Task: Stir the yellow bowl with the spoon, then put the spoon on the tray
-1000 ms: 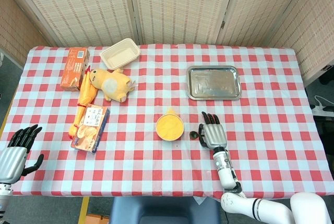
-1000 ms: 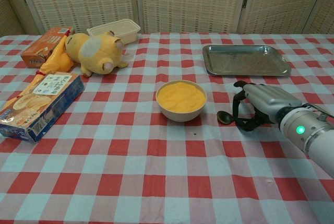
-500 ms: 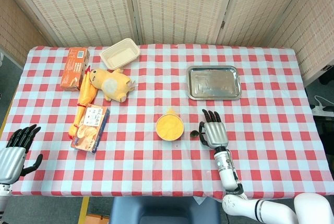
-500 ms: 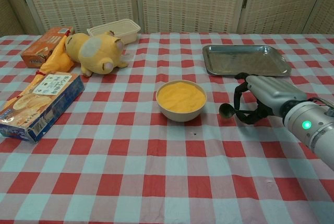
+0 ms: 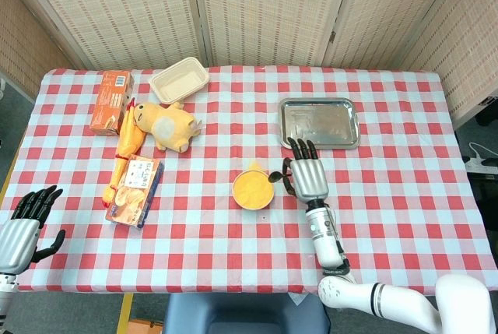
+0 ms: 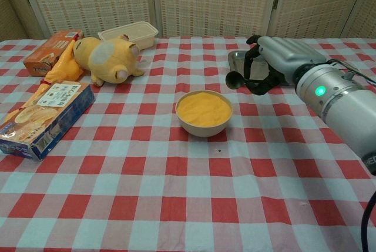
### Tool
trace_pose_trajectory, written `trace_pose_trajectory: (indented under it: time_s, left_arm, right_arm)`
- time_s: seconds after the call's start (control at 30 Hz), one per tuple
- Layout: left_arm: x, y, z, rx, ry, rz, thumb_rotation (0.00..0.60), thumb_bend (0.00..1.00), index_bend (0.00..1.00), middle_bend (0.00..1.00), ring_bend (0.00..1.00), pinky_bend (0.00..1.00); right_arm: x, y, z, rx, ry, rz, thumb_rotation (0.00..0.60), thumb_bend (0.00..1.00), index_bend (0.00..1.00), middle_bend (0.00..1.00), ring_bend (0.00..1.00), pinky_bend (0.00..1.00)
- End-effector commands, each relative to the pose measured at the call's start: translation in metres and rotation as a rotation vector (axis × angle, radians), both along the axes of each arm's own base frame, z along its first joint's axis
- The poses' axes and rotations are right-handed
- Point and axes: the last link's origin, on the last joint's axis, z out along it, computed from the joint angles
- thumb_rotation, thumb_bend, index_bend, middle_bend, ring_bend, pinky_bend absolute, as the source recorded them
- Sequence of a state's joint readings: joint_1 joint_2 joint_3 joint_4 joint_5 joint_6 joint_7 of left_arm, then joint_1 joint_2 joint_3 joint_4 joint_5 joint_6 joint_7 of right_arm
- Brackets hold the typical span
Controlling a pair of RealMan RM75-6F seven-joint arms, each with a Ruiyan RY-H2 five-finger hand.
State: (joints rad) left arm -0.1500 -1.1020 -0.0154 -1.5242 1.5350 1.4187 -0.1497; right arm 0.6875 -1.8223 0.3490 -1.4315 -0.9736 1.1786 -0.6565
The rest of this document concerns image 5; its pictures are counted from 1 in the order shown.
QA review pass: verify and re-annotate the orange snack box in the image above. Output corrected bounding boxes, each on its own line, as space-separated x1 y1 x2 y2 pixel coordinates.
89 70 136 137

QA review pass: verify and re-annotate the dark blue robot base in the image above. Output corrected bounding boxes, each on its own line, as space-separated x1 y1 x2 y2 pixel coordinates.
163 293 331 334

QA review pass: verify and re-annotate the cream round bowl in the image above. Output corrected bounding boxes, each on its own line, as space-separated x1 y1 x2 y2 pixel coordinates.
232 169 275 211

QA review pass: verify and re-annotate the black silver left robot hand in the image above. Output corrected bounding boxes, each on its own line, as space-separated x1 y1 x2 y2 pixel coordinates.
0 185 66 275

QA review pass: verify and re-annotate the beige plastic food container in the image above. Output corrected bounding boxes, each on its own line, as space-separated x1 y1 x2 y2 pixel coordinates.
149 56 210 104

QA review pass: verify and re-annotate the white power strip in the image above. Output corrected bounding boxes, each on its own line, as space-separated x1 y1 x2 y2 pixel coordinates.
465 154 498 174

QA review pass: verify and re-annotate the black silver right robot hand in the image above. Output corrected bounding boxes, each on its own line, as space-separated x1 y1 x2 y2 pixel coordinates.
282 137 330 202

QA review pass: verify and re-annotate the red white checked tablecloth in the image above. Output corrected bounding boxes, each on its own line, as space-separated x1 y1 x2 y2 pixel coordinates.
0 65 498 299

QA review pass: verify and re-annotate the dark long-handled spoon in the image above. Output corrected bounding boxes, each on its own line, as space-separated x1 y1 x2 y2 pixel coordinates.
268 170 293 185

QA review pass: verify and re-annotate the orange box on floor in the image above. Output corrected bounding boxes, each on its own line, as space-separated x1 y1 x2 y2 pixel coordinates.
127 318 165 334

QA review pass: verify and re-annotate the yellow plush animal toy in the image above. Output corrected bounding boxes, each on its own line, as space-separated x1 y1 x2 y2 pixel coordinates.
133 100 203 153

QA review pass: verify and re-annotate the rectangular stainless steel tray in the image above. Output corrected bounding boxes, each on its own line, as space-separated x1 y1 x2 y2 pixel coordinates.
277 97 362 151

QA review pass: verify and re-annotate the white power cable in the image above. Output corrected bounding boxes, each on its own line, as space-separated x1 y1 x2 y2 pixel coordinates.
468 142 496 163

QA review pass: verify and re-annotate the blue orange cracker box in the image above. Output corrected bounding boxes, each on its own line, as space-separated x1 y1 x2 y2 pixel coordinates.
104 153 164 229

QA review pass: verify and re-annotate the yellow rubber chicken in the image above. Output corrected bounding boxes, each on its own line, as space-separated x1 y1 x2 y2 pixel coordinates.
101 97 147 208

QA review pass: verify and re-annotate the yellow food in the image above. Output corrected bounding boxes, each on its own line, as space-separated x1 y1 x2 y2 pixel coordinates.
234 171 273 208

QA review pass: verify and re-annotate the black equipment case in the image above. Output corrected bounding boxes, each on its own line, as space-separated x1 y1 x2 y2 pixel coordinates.
475 96 498 127

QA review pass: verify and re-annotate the beige woven folding screen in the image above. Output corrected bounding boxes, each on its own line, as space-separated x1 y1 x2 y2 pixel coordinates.
0 0 498 128

